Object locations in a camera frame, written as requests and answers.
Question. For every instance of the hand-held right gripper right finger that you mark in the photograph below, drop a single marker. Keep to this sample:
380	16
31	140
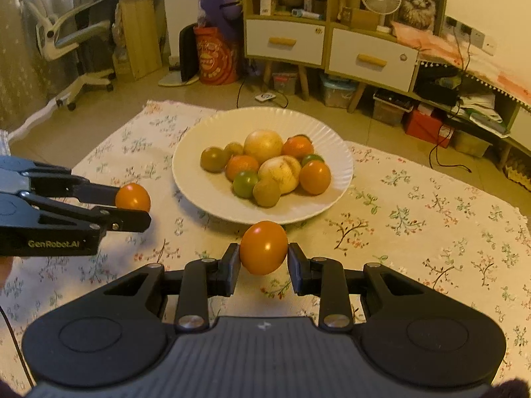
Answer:
295	271

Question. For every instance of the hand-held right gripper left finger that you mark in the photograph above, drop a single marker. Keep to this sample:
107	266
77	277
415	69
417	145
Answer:
232	271

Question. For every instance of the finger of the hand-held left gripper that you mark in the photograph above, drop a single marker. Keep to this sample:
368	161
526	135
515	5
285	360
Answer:
74	188
124	220

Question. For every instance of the orange tomato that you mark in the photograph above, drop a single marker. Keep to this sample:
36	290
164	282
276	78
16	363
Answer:
315	178
133	197
264	248

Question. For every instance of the white ribbed plate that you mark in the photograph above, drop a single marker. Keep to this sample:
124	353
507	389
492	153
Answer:
199	199

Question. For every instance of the brown kiwi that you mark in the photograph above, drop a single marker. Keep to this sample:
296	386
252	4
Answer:
233	149
266	193

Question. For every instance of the green tangerine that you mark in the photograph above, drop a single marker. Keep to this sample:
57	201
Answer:
244	183
312	159

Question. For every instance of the pale yellow streaked pear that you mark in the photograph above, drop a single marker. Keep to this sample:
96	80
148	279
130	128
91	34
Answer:
280	172

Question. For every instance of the olive green tomato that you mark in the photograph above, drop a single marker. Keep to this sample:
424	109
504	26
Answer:
213	159

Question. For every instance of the orange mandarin with leaf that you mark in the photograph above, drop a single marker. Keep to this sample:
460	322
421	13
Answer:
296	148

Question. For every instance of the large yellow grapefruit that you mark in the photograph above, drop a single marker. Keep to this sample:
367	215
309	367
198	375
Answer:
262	146

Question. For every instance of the white office chair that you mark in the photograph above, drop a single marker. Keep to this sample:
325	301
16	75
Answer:
85	79

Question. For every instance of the floral tablecloth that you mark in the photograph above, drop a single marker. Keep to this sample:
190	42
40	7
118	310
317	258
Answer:
415	236

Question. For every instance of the patterned curtain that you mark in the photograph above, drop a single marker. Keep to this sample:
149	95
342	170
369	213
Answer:
16	70

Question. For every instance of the wooden desk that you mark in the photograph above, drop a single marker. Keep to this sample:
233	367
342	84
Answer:
141	37

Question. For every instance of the black panel with white base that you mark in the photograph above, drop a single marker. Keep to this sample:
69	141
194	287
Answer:
188	54

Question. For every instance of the white power strip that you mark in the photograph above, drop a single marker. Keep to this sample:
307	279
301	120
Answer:
265	97

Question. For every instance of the red printed bag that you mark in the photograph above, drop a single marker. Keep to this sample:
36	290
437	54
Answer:
215	62

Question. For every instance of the blue lidded storage box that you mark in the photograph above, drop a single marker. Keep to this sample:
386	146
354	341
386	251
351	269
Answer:
338	93

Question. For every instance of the small clear storage box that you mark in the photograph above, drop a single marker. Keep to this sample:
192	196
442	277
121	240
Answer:
286	85

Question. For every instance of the clear box with black lid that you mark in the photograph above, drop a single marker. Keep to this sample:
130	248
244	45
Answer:
390	110

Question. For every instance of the red box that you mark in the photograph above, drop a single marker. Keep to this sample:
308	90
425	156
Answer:
425	126

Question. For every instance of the black bag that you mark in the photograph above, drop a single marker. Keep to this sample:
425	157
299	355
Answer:
435	89

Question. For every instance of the purple plush toy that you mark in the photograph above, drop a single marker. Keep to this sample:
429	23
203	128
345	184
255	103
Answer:
215	0

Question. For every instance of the yellow patterned mat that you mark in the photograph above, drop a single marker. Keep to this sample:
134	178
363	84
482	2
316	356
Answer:
518	172

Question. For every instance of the pile of folded cloths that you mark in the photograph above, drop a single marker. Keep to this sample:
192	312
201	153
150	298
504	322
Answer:
481	112

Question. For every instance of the dark fuzzy cloth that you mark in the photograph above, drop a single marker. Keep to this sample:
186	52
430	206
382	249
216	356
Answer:
512	389

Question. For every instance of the white thermometer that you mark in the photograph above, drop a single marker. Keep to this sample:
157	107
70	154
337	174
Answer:
307	14

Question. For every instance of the white carton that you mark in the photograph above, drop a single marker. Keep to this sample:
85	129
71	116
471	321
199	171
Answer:
267	4

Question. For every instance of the brown cardboard box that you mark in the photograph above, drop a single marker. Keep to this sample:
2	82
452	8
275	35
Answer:
361	20

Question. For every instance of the low wooden cabinet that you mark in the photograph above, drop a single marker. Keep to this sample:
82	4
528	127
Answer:
513	121

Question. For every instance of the pink patterned cloth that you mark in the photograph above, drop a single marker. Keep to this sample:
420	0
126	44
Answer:
456	56

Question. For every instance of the framed cat picture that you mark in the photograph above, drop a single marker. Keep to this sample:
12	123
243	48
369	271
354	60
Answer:
419	4

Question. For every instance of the grey wall socket panel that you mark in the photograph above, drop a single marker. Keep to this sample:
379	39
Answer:
464	29

